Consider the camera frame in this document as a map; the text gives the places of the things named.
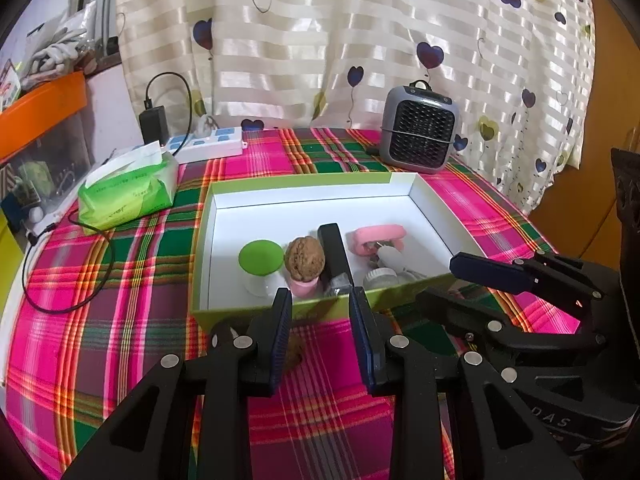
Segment white blue power strip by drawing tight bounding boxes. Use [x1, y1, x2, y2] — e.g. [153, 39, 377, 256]
[162, 127, 247, 165]

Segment green white cardboard box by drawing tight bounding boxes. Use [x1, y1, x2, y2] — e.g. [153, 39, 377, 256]
[190, 172, 489, 334]

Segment colourful packets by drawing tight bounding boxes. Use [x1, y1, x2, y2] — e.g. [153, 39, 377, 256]
[0, 60, 22, 111]

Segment black charger cable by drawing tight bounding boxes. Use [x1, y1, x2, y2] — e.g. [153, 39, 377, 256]
[144, 72, 194, 137]

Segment small grey heater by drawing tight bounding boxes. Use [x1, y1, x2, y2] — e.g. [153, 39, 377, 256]
[378, 81, 462, 175]

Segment black charger adapter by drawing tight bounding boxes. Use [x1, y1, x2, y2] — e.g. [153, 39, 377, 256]
[138, 106, 170, 145]

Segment green-lidded white jar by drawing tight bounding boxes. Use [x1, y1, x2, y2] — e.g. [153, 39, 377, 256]
[238, 240, 286, 299]

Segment clear storage box orange lid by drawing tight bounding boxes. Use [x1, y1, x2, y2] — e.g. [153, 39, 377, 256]
[0, 70, 97, 202]

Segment yellow green box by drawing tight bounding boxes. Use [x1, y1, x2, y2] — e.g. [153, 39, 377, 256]
[0, 205, 12, 312]

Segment white cotton gloves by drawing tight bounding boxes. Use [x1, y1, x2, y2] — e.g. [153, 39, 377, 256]
[20, 0, 99, 86]

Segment thin black cable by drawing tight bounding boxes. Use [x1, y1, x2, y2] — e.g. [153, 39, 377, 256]
[22, 209, 117, 314]

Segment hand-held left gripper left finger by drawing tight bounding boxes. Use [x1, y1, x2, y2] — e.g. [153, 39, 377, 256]
[62, 287, 294, 480]

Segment black rectangular device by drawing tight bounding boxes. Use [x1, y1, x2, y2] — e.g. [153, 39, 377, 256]
[317, 223, 357, 297]

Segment white cylindrical tube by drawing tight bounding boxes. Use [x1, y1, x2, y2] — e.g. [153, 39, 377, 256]
[372, 243, 429, 281]

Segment small pink cup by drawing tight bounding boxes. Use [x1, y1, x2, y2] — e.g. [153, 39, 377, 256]
[287, 275, 323, 299]

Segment grey window frame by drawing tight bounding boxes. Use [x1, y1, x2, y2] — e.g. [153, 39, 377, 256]
[70, 0, 120, 67]

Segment white plug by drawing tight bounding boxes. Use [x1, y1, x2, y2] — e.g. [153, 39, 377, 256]
[192, 115, 221, 137]

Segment small blue box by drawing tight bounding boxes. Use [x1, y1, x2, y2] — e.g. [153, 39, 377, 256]
[0, 194, 27, 233]

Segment striped heart print curtain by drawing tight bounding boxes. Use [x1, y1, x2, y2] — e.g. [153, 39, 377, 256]
[115, 0, 599, 217]

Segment pink green plaid tablecloth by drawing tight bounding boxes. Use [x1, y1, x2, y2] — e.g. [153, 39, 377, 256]
[0, 127, 587, 480]

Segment small white round jar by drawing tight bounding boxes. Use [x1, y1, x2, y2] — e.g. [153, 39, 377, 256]
[362, 267, 402, 292]

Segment brown wooden door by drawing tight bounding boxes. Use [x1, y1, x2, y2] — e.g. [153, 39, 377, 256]
[529, 0, 640, 262]

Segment green tissue pack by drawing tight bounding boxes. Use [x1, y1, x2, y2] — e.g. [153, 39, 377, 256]
[77, 142, 180, 231]

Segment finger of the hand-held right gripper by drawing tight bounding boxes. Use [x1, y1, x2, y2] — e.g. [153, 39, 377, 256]
[449, 250, 608, 323]
[417, 287, 608, 362]

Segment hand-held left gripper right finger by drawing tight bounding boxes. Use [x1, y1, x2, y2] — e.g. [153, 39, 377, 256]
[347, 286, 583, 480]

